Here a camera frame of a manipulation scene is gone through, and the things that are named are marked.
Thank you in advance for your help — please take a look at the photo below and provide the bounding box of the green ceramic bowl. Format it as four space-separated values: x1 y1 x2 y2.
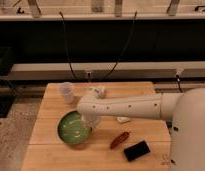
57 111 92 145

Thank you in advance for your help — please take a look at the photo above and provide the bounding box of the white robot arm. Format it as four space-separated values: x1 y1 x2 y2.
76 88 205 171

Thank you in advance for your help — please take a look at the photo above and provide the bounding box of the white tube bottle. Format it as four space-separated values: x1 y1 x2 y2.
89 86 106 98

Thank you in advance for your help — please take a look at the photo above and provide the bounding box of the white rectangular packet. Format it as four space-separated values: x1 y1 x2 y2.
116 117 131 124

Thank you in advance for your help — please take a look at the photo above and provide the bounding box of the red-brown sausage toy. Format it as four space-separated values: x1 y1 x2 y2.
110 132 130 149

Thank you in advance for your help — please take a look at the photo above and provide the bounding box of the clear plastic cup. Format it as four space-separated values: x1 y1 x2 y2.
58 82 74 104

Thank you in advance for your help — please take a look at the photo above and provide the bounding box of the black rectangular phone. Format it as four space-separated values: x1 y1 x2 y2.
124 141 150 162

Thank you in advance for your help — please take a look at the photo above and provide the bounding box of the white wall power outlet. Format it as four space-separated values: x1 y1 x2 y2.
84 70 93 81

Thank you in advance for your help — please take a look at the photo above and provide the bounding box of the left black hanging cable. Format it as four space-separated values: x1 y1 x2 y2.
58 11 78 81

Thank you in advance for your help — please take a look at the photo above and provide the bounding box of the black hanging cable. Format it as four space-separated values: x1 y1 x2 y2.
58 11 78 81
100 10 138 82

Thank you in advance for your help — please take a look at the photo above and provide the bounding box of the right black hanging cable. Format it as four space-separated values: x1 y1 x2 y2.
100 10 138 82

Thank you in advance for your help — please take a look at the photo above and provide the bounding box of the white wall rail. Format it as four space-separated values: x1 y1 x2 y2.
6 61 205 81

